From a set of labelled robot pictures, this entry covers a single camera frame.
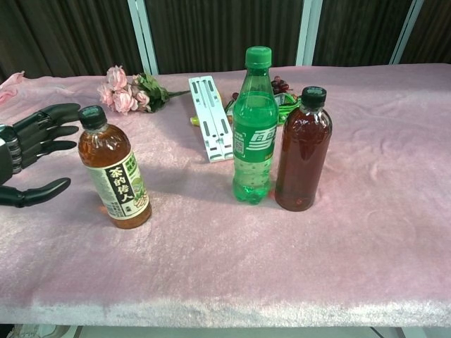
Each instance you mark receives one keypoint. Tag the white folding stand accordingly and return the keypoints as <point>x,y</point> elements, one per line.
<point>211,119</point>

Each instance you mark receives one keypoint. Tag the yellow banana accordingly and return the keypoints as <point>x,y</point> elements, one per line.
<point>194,121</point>

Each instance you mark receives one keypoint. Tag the green snack packet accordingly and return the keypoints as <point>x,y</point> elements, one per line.
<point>287,104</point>

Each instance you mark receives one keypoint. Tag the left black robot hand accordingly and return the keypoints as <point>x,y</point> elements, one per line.
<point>31,141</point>

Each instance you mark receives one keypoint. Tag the labelled brown tea bottle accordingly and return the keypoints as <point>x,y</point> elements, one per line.
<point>114,172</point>

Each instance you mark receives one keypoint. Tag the unlabelled dark red bottle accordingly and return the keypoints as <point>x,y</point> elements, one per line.
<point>303,155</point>

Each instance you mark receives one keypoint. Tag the green soda bottle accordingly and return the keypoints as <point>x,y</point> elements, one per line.
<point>254,134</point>

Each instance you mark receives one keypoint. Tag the pink artificial flower bouquet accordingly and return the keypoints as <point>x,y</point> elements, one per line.
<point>130,93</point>

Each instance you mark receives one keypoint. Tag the dark red grape bunch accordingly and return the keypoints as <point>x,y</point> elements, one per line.
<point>279,85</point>

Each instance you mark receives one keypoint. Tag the pink plush tablecloth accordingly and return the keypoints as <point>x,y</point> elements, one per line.
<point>225,211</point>

